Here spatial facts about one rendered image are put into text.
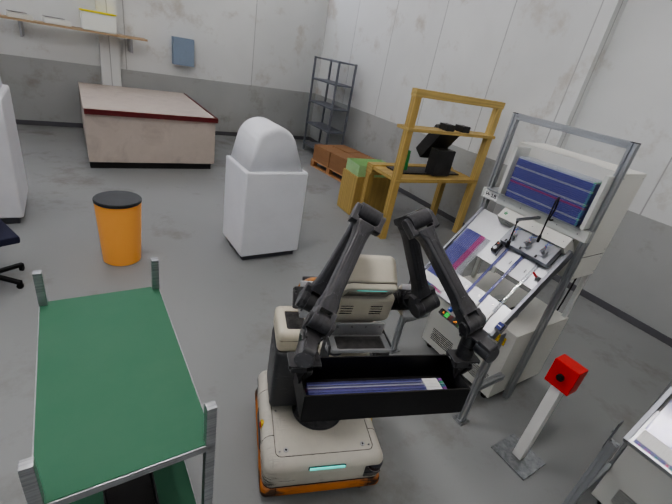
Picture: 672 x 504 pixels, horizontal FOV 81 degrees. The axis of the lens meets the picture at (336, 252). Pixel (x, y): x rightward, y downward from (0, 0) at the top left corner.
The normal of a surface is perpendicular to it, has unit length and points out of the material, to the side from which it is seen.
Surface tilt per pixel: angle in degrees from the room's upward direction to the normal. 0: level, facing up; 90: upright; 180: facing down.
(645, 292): 90
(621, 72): 90
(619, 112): 90
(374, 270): 42
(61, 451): 0
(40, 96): 90
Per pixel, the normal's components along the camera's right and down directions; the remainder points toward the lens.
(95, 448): 0.17, -0.88
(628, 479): -0.84, 0.11
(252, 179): 0.53, 0.47
